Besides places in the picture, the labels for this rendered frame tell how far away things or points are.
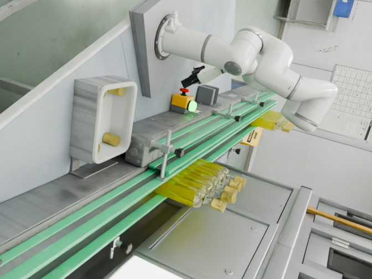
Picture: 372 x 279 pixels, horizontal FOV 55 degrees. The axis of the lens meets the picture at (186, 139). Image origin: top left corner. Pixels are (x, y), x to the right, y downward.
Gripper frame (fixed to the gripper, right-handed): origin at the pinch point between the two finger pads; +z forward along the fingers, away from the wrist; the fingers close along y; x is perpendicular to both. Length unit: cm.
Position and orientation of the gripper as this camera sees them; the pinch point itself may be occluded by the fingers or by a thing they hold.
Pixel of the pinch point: (186, 82)
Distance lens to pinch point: 152.7
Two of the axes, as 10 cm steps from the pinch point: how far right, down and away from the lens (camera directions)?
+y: -2.8, -2.7, -9.2
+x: 3.7, 8.6, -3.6
